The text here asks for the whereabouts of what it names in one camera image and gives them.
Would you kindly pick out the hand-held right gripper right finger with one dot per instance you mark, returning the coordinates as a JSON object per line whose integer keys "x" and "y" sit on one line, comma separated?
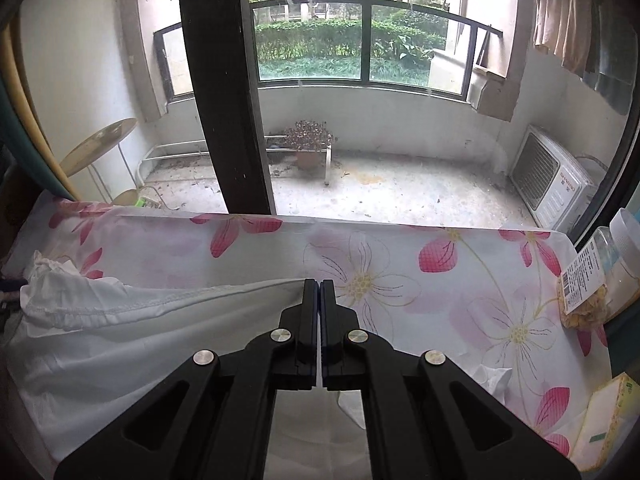
{"x": 328, "y": 330}

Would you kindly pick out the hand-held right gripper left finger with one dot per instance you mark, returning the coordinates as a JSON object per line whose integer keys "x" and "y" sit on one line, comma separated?
{"x": 311, "y": 330}

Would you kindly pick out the white garment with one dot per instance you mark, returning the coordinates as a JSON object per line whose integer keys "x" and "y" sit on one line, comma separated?
{"x": 125, "y": 350}

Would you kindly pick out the pink floral bed sheet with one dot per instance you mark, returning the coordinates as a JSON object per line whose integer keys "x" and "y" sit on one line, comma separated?
{"x": 440, "y": 305}

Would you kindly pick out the crumpled white tissue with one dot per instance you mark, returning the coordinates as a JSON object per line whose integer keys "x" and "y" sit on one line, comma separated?
{"x": 492, "y": 382}

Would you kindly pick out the dried potted plant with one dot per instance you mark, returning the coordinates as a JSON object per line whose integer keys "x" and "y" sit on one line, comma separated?
{"x": 310, "y": 140}

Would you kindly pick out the green power strip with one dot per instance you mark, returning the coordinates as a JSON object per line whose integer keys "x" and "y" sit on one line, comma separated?
{"x": 147, "y": 202}

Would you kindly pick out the clear snack jar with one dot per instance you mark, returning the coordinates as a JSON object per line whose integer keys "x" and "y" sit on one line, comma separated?
{"x": 585, "y": 285}

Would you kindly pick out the white air conditioner unit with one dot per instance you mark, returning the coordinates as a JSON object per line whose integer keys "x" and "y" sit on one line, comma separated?
{"x": 550, "y": 180}

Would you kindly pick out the gold round side table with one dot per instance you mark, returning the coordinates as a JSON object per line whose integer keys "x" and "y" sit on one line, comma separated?
{"x": 97, "y": 142}

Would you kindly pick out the cardboard box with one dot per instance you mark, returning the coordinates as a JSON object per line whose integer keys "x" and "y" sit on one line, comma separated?
{"x": 495, "y": 95}

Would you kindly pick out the yellow tissue box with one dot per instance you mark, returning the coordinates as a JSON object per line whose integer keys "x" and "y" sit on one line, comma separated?
{"x": 607, "y": 420}

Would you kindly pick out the plastic jar with white lid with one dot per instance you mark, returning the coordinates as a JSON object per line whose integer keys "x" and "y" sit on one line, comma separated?
{"x": 625, "y": 250}

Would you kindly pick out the teal curtain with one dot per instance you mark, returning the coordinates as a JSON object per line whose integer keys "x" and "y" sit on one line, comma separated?
{"x": 30, "y": 150}

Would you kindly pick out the yellow curtain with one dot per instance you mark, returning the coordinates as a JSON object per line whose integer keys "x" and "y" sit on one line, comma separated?
{"x": 25, "y": 100}

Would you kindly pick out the beige hanging garment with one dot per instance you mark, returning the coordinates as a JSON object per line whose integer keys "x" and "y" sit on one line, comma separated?
{"x": 565, "y": 25}

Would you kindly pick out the dark blue-grey hanging garment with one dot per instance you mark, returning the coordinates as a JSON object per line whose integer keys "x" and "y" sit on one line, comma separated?
{"x": 612, "y": 60}

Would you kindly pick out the dark sliding door frame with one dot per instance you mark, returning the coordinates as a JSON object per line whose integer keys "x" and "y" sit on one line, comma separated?
{"x": 225, "y": 85}

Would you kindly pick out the black balcony window frame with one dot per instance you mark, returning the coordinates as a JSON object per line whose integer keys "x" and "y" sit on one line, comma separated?
{"x": 365, "y": 45}

